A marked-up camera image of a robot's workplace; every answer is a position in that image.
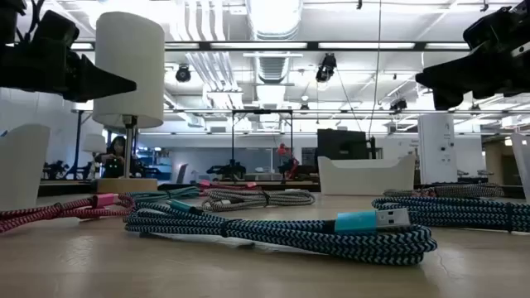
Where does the grey white braided USB cable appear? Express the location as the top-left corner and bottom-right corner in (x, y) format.
(200, 188), (316, 213)

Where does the person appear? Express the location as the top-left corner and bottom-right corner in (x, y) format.
(94, 135), (128, 179)

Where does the red orange background object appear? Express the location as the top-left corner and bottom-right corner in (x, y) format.
(275, 142), (300, 181)

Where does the black table frame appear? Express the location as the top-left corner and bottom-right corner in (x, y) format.
(37, 178), (530, 199)

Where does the white plastic bin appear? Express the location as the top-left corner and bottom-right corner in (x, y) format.
(0, 123), (51, 211)
(317, 153), (417, 196)

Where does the pink black braided USB cable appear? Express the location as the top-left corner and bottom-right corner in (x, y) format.
(0, 192), (136, 235)

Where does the white pillar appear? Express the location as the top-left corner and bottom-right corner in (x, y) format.
(417, 113), (459, 185)

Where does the black frame bar with lights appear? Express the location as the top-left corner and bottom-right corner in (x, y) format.
(70, 40), (471, 52)

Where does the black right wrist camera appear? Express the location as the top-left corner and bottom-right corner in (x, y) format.
(462, 4), (518, 50)

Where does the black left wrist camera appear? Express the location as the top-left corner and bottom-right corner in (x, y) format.
(31, 10), (80, 53)

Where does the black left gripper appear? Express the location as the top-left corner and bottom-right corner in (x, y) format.
(0, 39), (137, 103)

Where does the black background gantry frame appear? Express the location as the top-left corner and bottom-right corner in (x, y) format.
(230, 108), (295, 183)

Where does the grey black braided USB cable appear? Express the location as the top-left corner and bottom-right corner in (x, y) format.
(383, 183), (505, 199)

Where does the silver ventilation duct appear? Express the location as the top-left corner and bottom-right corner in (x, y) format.
(245, 0), (304, 84)

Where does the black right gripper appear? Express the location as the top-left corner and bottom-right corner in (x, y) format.
(416, 36), (530, 111)

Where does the teal black braided USB cable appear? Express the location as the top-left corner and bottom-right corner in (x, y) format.
(123, 199), (439, 267)
(371, 195), (530, 233)

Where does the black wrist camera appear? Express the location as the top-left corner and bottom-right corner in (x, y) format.
(462, 4), (518, 50)
(31, 10), (80, 53)

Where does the magenta spoon top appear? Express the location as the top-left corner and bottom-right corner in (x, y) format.
(197, 179), (260, 192)

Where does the teal spoon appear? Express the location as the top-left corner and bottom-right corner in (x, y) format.
(123, 185), (202, 206)

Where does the black monitor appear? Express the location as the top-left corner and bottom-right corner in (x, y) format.
(316, 128), (377, 161)

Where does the background lamp white shade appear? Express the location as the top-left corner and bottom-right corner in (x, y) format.
(81, 132), (108, 181)

